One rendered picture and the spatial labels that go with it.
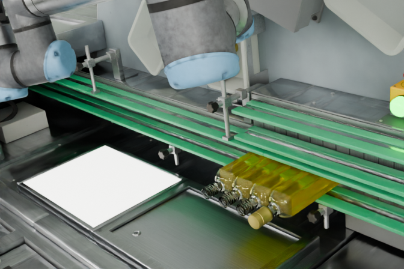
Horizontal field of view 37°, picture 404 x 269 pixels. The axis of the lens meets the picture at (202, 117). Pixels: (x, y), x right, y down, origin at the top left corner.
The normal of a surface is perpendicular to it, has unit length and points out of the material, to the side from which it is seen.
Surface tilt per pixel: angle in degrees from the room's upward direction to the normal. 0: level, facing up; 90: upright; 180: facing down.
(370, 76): 0
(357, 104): 90
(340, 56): 0
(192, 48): 42
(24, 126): 90
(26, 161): 90
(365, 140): 90
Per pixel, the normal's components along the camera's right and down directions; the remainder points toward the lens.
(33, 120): 0.68, 0.22
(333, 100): -0.11, -0.91
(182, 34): -0.22, 0.30
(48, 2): -0.43, 0.71
